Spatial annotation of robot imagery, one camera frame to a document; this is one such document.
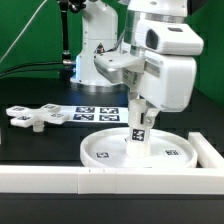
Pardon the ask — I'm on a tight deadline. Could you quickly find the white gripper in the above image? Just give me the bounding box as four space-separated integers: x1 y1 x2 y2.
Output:
94 52 196 128

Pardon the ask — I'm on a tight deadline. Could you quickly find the white round table top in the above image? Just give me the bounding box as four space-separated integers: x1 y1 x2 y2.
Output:
80 127 198 169

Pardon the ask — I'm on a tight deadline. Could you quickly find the white cross-shaped table base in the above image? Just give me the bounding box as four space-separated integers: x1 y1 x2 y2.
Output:
6 104 70 133

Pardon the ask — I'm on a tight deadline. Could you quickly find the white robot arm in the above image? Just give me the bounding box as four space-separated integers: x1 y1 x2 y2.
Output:
71 0 203 129

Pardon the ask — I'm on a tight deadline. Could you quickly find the printed marker sheet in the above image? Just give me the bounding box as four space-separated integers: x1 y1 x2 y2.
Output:
60 106 128 124

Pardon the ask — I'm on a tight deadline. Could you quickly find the white L-shaped fence rail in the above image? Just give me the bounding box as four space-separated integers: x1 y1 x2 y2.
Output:
0 132 224 195

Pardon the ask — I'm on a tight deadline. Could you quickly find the black camera stand pole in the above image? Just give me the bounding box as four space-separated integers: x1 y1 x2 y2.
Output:
57 0 86 66

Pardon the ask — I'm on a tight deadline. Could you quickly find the black cable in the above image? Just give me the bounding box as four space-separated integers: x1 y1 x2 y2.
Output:
0 60 65 80

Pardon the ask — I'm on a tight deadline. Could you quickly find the grey cable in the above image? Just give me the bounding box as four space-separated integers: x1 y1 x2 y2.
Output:
0 0 49 64

